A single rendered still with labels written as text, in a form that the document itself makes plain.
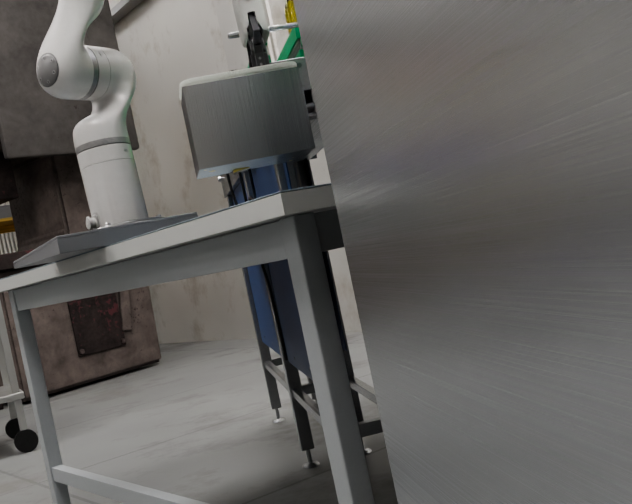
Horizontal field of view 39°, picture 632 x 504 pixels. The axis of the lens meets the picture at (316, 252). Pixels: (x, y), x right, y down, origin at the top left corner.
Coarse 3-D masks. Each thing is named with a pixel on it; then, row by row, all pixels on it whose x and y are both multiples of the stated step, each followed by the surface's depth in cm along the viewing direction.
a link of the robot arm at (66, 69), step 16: (64, 0) 190; (80, 0) 189; (96, 0) 191; (64, 16) 189; (80, 16) 189; (96, 16) 193; (48, 32) 191; (64, 32) 188; (80, 32) 188; (48, 48) 188; (64, 48) 186; (80, 48) 188; (48, 64) 187; (64, 64) 186; (80, 64) 188; (96, 64) 192; (48, 80) 187; (64, 80) 187; (80, 80) 189; (96, 80) 192; (64, 96) 190; (80, 96) 193
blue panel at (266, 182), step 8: (304, 160) 271; (256, 168) 248; (264, 168) 231; (272, 168) 216; (256, 176) 253; (264, 176) 234; (272, 176) 219; (288, 176) 193; (296, 176) 292; (240, 184) 305; (256, 184) 257; (264, 184) 238; (272, 184) 222; (288, 184) 195; (240, 192) 311; (256, 192) 261; (264, 192) 242; (272, 192) 225; (240, 200) 318
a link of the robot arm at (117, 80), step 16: (96, 48) 195; (112, 64) 196; (128, 64) 200; (112, 80) 196; (128, 80) 199; (96, 96) 196; (112, 96) 197; (128, 96) 197; (96, 112) 195; (112, 112) 193; (80, 128) 191; (96, 128) 190; (112, 128) 192; (80, 144) 191; (96, 144) 190
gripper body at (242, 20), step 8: (232, 0) 170; (240, 0) 166; (248, 0) 166; (256, 0) 166; (240, 8) 166; (248, 8) 166; (256, 8) 166; (240, 16) 166; (256, 16) 166; (264, 16) 166; (240, 24) 167; (248, 24) 165; (264, 24) 166; (240, 32) 170; (248, 32) 166; (264, 32) 168; (264, 40) 174
